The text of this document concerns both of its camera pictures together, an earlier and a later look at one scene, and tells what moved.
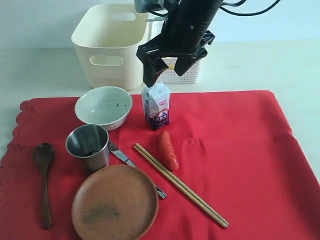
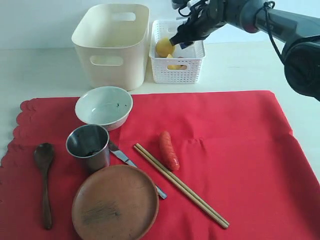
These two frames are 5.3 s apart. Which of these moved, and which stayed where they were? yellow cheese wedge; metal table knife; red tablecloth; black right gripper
Moved: black right gripper
Stayed: yellow cheese wedge; red tablecloth; metal table knife
